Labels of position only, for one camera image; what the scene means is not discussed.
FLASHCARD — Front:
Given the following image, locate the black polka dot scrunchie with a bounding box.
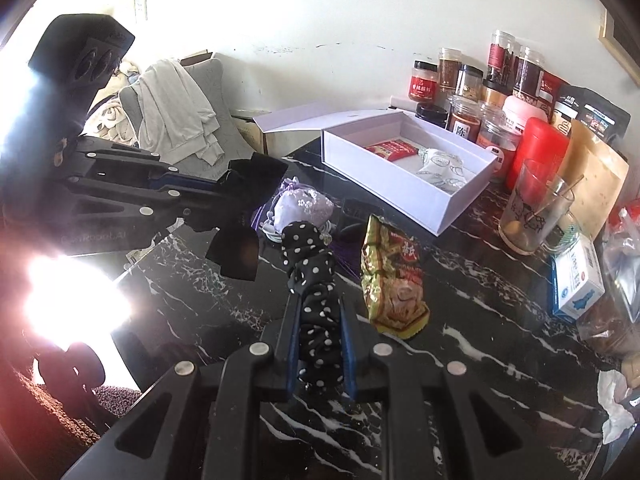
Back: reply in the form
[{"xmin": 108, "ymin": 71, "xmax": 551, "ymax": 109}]
[{"xmin": 281, "ymin": 221, "xmax": 343, "ymax": 390}]

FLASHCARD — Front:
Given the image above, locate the red snack packet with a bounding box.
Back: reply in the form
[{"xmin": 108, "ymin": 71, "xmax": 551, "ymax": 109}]
[{"xmin": 366, "ymin": 139, "xmax": 419, "ymax": 162}]

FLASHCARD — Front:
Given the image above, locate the white leaf-print sachet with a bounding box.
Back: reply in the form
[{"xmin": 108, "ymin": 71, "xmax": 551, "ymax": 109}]
[{"xmin": 416, "ymin": 148, "xmax": 468, "ymax": 194}]

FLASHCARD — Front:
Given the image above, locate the light grey garment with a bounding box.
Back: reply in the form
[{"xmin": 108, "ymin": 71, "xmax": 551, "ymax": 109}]
[{"xmin": 84, "ymin": 58, "xmax": 227, "ymax": 166}]

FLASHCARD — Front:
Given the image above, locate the grey leaf-print chair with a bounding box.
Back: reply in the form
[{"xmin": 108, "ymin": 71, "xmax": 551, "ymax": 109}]
[{"xmin": 119, "ymin": 58, "xmax": 254, "ymax": 179}]

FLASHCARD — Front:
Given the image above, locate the crumpled white tissue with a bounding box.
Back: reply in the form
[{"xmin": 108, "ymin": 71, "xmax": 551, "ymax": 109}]
[{"xmin": 597, "ymin": 370, "xmax": 636, "ymax": 445}]

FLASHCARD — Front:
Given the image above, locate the dark purple tassel pouch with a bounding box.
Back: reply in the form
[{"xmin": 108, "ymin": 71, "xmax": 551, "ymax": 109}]
[{"xmin": 330, "ymin": 198, "xmax": 372, "ymax": 272}]

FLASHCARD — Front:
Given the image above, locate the clear plastic bag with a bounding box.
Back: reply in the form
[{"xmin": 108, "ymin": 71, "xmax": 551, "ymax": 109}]
[{"xmin": 577, "ymin": 200, "xmax": 639, "ymax": 358}]

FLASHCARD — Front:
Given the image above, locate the white blue medicine box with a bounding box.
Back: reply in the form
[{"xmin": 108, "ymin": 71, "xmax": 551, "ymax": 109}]
[{"xmin": 551, "ymin": 234, "xmax": 605, "ymax": 323}]

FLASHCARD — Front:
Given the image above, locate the green yellow snack packet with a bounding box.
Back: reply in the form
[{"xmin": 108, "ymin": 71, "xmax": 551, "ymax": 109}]
[{"xmin": 360, "ymin": 214, "xmax": 431, "ymax": 339}]

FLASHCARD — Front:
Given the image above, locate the white open gift box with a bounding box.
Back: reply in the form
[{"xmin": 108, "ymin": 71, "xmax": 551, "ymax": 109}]
[{"xmin": 255, "ymin": 104, "xmax": 496, "ymax": 236}]

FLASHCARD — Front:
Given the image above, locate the glass mug with stick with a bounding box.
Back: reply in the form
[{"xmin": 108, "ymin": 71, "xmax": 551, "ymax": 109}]
[{"xmin": 498, "ymin": 159, "xmax": 584, "ymax": 256}]

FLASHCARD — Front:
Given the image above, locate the chili paste jar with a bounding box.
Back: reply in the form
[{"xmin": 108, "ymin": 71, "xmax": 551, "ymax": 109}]
[{"xmin": 446, "ymin": 96, "xmax": 482, "ymax": 143}]

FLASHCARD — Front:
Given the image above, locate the kraft paper pouch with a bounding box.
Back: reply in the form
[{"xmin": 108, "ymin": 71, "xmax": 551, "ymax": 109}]
[{"xmin": 559, "ymin": 119, "xmax": 629, "ymax": 240}]

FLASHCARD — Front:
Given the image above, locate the brown spice jar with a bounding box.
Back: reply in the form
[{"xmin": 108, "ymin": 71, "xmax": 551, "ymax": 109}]
[{"xmin": 438, "ymin": 48, "xmax": 462, "ymax": 91}]

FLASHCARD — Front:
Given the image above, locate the black-lid nut jar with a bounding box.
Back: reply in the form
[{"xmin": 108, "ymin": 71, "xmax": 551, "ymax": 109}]
[{"xmin": 454, "ymin": 64, "xmax": 484, "ymax": 102}]

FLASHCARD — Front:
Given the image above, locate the red cylindrical canister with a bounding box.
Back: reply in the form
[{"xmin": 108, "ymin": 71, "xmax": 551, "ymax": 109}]
[{"xmin": 506, "ymin": 117, "xmax": 570, "ymax": 191}]

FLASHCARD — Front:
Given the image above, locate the clear plastic jar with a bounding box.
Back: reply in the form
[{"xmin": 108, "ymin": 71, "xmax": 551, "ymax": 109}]
[{"xmin": 476, "ymin": 110, "xmax": 522, "ymax": 182}]

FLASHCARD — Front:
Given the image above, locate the tall red-label jar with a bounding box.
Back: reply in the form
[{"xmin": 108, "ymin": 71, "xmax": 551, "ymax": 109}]
[
  {"xmin": 487, "ymin": 29, "xmax": 515, "ymax": 93},
  {"xmin": 513, "ymin": 46, "xmax": 544, "ymax": 104}
]

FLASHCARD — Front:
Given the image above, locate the pink lidded jar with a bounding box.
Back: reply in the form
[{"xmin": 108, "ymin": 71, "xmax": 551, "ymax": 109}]
[{"xmin": 502, "ymin": 96, "xmax": 548, "ymax": 131}]

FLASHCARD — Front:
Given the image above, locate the black coffee bag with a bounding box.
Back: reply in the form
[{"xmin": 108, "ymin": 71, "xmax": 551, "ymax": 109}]
[{"xmin": 550, "ymin": 84, "xmax": 630, "ymax": 144}]

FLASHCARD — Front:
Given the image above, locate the purple drawstring pouch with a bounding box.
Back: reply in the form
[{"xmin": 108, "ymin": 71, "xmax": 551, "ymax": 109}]
[{"xmin": 257, "ymin": 178, "xmax": 334, "ymax": 244}]

